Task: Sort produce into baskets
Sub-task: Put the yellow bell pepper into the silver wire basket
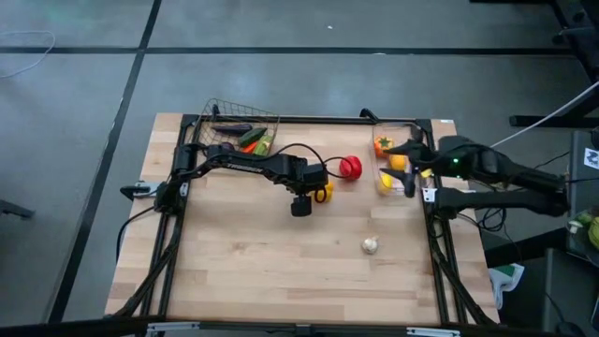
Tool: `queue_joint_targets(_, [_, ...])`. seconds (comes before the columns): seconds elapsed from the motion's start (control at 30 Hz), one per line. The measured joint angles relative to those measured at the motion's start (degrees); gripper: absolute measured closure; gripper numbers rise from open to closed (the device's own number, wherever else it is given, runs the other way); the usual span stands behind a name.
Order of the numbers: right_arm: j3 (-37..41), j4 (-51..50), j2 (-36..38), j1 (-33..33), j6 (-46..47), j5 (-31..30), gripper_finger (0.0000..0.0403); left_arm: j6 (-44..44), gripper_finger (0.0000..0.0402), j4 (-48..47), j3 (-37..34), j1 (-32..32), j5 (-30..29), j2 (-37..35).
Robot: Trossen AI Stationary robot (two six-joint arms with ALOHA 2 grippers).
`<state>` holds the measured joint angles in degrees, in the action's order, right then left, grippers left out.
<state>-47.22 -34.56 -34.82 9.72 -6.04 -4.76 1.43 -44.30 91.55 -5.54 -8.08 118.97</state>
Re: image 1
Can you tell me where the silver metal bracket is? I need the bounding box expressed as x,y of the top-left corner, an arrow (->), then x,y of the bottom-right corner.
145,320 -> 201,334
405,326 -> 462,337

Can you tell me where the black metal stand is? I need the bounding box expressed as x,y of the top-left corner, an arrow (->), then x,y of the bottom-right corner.
470,0 -> 599,130

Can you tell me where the black base cable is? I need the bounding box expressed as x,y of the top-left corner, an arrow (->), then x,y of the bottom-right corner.
114,205 -> 158,263

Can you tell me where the orange tomato green stem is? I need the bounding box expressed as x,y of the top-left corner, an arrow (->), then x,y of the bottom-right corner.
373,136 -> 395,159

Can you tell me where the black equipment cart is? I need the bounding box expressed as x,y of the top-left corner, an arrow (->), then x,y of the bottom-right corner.
484,129 -> 599,337

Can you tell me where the black horizontal bar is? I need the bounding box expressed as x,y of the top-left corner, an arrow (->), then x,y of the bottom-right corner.
0,315 -> 599,337

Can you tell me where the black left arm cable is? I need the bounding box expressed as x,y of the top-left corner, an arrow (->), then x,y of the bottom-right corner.
269,142 -> 350,205

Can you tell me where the light green squash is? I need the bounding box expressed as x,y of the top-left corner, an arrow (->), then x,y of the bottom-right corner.
254,135 -> 275,157

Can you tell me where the black metal table frame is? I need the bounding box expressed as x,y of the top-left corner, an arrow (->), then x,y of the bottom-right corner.
105,111 -> 500,337

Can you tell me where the metal wire basket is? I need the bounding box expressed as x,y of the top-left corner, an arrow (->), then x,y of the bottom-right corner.
190,96 -> 281,158

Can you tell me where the thick white cable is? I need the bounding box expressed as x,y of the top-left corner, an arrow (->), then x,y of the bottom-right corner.
489,80 -> 599,149

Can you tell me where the white green bag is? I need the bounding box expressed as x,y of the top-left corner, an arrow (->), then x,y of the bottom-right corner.
488,263 -> 526,311

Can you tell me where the yellow bell pepper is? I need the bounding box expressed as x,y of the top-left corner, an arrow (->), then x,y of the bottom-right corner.
314,181 -> 335,204

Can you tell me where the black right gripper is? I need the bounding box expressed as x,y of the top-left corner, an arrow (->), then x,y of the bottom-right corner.
379,136 -> 488,198

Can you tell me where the red bell pepper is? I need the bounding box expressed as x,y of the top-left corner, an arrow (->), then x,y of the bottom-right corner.
339,155 -> 364,182

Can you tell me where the dark green cucumber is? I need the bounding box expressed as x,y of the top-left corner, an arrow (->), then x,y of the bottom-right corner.
238,126 -> 269,148

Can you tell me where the long purple eggplant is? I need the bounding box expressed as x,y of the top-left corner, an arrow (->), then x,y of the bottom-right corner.
212,123 -> 254,137

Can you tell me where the yellow lemon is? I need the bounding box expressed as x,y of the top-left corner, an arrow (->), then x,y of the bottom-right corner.
377,171 -> 395,195

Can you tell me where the black floor bracket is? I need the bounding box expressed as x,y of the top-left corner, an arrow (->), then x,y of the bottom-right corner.
0,198 -> 37,220

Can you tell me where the black cable bundle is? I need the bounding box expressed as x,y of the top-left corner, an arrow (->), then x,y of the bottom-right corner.
460,200 -> 514,234

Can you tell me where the thin white cable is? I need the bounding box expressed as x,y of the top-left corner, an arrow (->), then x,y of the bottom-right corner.
0,30 -> 57,80

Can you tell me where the clear plastic bin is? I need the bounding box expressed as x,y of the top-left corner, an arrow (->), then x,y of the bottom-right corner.
372,122 -> 434,197

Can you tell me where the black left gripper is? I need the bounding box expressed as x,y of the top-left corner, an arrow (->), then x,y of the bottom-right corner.
283,158 -> 329,218

